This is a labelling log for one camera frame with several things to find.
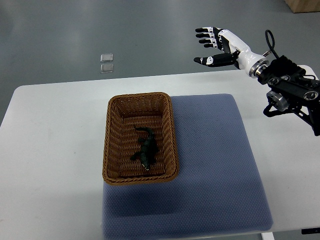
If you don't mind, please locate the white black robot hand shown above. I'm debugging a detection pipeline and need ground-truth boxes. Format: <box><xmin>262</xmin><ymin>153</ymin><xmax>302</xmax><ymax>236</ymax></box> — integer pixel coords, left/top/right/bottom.
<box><xmin>193</xmin><ymin>26</ymin><xmax>269</xmax><ymax>78</ymax></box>

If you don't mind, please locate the dark toy crocodile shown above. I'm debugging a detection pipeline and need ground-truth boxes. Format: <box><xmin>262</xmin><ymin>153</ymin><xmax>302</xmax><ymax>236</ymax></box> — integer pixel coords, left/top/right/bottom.
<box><xmin>130</xmin><ymin>127</ymin><xmax>160</xmax><ymax>171</ymax></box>

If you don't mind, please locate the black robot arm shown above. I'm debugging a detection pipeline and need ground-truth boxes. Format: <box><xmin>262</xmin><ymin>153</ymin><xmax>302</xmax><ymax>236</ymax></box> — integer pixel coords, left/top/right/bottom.
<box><xmin>254</xmin><ymin>55</ymin><xmax>320</xmax><ymax>136</ymax></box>

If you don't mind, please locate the brown wicker basket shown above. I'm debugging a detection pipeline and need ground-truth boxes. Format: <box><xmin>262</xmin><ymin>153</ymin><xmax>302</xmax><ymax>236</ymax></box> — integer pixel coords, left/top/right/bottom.
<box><xmin>102</xmin><ymin>92</ymin><xmax>179</xmax><ymax>186</ymax></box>

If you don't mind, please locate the wooden box corner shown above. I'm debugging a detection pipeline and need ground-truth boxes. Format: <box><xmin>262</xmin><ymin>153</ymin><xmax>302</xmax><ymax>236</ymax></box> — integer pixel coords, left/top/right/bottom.
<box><xmin>284</xmin><ymin>0</ymin><xmax>320</xmax><ymax>13</ymax></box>

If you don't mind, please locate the upper metal floor plate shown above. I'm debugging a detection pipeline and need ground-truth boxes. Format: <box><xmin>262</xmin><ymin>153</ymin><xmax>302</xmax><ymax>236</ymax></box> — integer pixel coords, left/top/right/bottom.
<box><xmin>100</xmin><ymin>53</ymin><xmax>114</xmax><ymax>63</ymax></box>

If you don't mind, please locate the blue-grey padded mat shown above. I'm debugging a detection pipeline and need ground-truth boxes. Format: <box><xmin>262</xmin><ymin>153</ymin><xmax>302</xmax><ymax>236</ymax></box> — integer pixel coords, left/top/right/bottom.
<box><xmin>102</xmin><ymin>94</ymin><xmax>273</xmax><ymax>240</ymax></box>

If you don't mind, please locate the white table leg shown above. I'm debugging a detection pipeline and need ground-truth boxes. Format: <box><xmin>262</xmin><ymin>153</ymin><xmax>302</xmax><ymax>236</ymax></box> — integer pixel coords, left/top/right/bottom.
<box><xmin>261</xmin><ymin>232</ymin><xmax>275</xmax><ymax>240</ymax></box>

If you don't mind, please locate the black table control panel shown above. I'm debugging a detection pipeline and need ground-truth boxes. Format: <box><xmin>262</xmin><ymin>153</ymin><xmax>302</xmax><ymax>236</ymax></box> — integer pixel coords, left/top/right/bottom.
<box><xmin>301</xmin><ymin>227</ymin><xmax>320</xmax><ymax>235</ymax></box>

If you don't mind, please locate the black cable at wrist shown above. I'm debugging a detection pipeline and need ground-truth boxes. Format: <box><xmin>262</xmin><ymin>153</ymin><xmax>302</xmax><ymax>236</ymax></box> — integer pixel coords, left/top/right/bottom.
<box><xmin>261</xmin><ymin>29</ymin><xmax>281</xmax><ymax>61</ymax></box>

